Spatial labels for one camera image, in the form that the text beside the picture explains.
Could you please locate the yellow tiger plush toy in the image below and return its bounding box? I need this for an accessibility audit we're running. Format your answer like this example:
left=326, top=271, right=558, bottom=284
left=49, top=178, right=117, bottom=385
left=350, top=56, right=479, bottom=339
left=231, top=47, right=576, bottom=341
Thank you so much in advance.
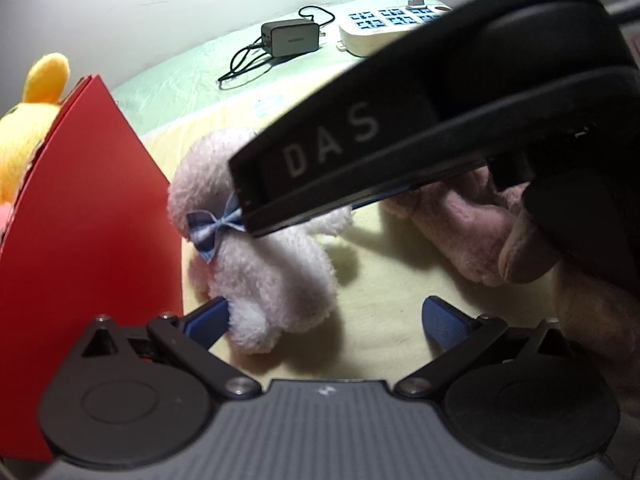
left=0, top=53, right=70, bottom=232

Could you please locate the black power adapter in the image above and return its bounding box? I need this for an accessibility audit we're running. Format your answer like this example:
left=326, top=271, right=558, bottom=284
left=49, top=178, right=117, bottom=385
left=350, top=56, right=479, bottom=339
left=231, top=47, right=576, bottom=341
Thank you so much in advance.
left=260, top=18, right=320, bottom=58

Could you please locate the pink teddy bear plush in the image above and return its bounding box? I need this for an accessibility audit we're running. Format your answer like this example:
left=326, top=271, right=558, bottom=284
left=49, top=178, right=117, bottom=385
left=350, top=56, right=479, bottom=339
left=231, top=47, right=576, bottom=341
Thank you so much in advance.
left=383, top=167, right=526, bottom=287

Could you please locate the red cardboard box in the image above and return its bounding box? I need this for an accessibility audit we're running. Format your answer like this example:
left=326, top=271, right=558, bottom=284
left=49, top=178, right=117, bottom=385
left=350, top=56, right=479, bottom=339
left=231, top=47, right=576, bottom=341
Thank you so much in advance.
left=1, top=76, right=182, bottom=462

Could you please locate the white blue power strip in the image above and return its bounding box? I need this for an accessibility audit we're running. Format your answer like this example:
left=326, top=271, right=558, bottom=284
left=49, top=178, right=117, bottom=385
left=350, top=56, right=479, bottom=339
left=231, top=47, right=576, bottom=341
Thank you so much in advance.
left=337, top=4, right=451, bottom=58

